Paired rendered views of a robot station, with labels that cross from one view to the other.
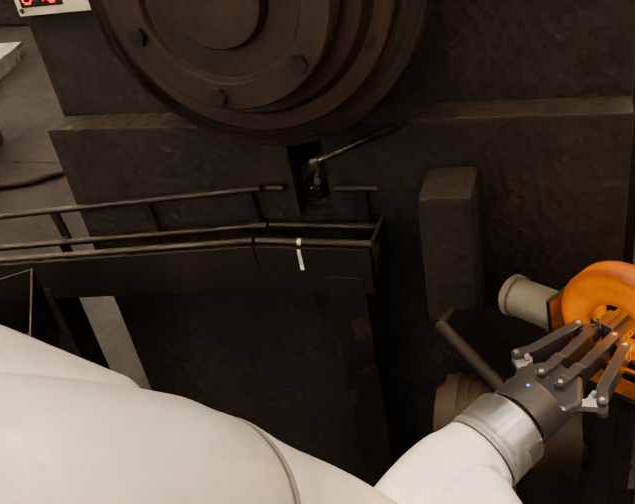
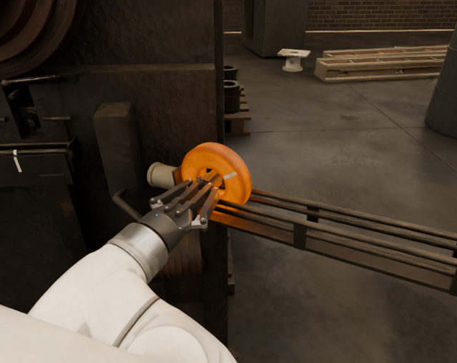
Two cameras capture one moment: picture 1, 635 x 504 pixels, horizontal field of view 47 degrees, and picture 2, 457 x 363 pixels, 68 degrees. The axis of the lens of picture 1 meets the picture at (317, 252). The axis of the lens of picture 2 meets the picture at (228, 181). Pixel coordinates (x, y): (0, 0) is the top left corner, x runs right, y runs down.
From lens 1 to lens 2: 0.28 m
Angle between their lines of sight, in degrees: 23
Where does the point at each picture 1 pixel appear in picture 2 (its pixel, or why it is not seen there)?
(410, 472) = (65, 282)
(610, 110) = (202, 68)
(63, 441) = not seen: outside the picture
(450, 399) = not seen: hidden behind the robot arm
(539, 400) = (163, 223)
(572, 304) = (187, 172)
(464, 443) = (109, 256)
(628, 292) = (215, 158)
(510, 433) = (143, 245)
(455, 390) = not seen: hidden behind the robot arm
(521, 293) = (159, 171)
